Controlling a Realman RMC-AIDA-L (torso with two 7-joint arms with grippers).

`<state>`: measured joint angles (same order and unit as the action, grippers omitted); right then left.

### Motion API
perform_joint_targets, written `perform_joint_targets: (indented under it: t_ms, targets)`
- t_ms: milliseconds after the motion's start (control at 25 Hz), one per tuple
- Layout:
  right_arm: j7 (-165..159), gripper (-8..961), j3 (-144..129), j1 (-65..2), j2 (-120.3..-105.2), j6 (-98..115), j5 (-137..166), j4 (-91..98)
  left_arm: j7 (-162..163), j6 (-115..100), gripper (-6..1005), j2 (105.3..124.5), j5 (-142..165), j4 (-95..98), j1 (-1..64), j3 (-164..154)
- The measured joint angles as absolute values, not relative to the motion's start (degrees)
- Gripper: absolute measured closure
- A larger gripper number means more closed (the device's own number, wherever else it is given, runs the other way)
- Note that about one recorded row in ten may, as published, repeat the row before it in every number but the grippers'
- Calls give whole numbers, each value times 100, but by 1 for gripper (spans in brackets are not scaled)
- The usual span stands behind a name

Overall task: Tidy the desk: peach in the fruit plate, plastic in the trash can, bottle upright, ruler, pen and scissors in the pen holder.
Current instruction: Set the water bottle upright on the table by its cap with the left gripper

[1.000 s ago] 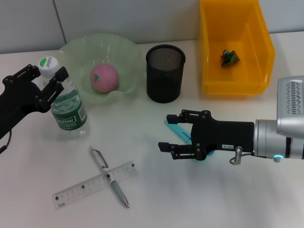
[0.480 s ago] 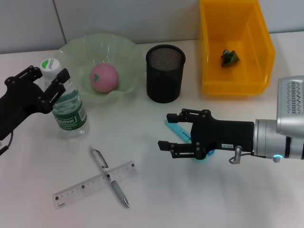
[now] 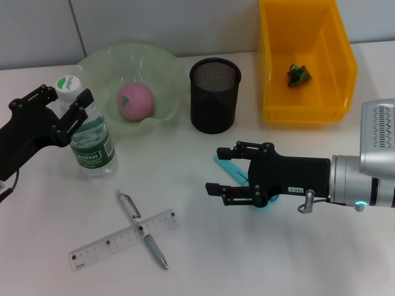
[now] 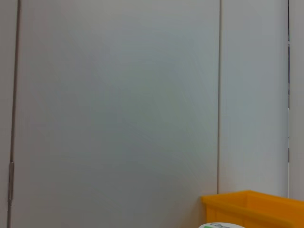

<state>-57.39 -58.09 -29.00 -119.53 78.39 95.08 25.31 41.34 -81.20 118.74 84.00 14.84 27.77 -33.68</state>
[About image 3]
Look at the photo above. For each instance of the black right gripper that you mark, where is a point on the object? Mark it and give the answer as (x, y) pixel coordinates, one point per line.
(293, 175)

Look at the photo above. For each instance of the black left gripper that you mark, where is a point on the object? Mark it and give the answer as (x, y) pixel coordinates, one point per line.
(27, 132)

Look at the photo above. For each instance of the clear green-label water bottle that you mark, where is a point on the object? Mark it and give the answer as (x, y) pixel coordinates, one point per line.
(92, 151)

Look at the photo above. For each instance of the pink peach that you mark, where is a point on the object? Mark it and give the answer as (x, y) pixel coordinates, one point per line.
(135, 101)

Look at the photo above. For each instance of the green plastic wrapper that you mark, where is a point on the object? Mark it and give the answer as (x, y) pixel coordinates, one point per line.
(297, 77)

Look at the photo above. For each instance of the blue scissors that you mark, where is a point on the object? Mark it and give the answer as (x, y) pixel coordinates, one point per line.
(228, 168)

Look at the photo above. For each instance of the black mesh pen holder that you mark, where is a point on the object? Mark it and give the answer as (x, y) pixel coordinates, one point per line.
(213, 108)

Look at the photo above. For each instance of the pale green glass fruit bowl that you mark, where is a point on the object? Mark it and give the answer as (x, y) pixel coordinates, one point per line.
(154, 77)

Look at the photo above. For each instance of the grey clear ballpoint pen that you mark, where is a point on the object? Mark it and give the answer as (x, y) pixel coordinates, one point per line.
(154, 249)

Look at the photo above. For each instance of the transparent plastic ruler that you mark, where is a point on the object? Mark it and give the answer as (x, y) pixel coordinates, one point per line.
(102, 246)

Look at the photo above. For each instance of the yellow plastic bin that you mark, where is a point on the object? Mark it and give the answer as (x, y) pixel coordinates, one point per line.
(308, 101)

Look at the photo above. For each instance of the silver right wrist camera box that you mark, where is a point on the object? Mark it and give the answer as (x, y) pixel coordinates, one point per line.
(379, 132)

